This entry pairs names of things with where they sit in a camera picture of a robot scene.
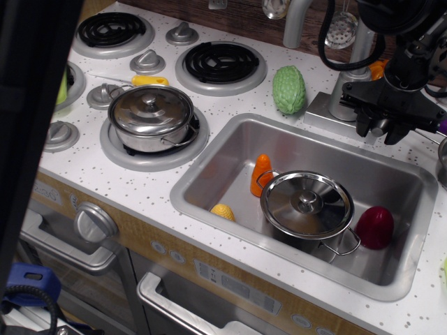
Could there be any red toy egg-shaped vegetable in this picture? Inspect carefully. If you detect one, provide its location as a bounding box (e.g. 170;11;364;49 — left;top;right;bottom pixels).
355;206;394;250

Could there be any silver oven dial knob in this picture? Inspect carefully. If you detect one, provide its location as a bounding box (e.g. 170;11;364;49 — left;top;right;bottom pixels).
73;202;118;243

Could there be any black burner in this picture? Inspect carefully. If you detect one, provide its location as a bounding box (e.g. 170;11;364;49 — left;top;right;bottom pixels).
175;41;267;97
72;12;155;59

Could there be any orange toy pepper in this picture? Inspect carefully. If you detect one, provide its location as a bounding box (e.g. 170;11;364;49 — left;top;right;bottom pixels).
369;59;388;80

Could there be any grey oven door handle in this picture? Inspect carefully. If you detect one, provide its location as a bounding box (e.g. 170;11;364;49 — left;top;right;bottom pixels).
20;209;117;276

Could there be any back left black burner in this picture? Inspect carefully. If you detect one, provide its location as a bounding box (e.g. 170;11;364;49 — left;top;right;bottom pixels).
72;12;155;59

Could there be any grey stove knob lower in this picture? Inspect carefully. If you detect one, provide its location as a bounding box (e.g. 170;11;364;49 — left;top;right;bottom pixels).
87;83;124;110

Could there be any green toy cutting board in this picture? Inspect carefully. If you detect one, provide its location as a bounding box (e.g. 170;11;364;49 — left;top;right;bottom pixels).
56;69;68;105

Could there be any purple toy eggplant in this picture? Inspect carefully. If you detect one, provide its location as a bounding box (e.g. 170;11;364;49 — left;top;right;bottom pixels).
438;120;447;135

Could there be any grey stove knob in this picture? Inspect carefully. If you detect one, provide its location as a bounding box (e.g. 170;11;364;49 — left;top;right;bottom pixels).
87;83;124;110
166;22;199;46
43;121;80;153
129;50;166;75

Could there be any grey dishwasher door handle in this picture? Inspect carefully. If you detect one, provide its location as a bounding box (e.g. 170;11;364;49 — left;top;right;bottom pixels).
137;271;282;334

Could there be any steel pot on stove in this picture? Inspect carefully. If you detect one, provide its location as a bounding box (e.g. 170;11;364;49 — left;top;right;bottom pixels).
108;84;198;153

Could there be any stainless steel sink basin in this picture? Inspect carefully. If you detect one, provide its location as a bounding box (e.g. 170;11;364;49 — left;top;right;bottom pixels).
170;114;438;302

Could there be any yellow toy corn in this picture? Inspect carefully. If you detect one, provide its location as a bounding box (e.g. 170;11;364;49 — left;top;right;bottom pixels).
210;203;235;222

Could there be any hanging silver strainer spoon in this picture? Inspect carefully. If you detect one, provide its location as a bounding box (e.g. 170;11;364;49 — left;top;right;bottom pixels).
325;1;358;50

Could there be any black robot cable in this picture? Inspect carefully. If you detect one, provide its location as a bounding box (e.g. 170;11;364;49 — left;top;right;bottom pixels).
316;0;387;73

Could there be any blue clamp with black cable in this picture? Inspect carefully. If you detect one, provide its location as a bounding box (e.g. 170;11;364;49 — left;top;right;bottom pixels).
2;262;61;334

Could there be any silver toy faucet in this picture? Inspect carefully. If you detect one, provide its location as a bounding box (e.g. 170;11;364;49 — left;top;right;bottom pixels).
283;0;376;144

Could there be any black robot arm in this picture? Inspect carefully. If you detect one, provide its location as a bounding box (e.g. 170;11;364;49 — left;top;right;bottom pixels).
341;1;446;145

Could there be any grey stove knob top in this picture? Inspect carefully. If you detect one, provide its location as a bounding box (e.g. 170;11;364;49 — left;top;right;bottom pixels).
166;22;199;46

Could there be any black foreground camera pole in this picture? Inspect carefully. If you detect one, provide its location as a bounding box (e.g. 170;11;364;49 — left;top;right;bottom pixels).
1;1;83;288

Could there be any front burner grey ring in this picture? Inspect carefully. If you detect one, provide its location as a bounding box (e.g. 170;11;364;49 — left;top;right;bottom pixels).
99;105;210;172

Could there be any steel pot at right edge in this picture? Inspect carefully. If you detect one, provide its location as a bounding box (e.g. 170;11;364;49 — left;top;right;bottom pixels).
436;138;447;188

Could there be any grey stove knob middle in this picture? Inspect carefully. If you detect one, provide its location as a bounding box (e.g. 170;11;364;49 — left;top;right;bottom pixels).
129;50;166;75

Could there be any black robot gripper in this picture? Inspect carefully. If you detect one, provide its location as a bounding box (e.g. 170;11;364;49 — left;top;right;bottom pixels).
341;52;447;146

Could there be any hanging silver ladle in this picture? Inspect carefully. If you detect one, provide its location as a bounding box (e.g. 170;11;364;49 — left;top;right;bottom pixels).
262;0;291;20

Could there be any orange toy carrot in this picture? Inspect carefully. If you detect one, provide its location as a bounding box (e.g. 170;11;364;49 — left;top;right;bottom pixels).
250;154;273;197

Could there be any silver faucet lever handle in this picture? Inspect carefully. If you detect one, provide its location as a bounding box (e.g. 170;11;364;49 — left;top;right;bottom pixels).
370;119;390;137

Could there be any grey stove knob front left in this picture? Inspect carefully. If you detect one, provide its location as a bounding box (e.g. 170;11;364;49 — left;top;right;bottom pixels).
43;121;80;153

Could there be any green bumpy toy vegetable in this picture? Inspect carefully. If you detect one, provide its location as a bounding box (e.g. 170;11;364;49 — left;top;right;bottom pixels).
272;66;306;114

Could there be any back right black burner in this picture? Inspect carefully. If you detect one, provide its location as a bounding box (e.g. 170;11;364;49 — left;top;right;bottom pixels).
175;41;267;97

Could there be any steel pot in sink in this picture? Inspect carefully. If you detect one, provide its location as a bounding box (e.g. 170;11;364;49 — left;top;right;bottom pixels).
260;170;361;262

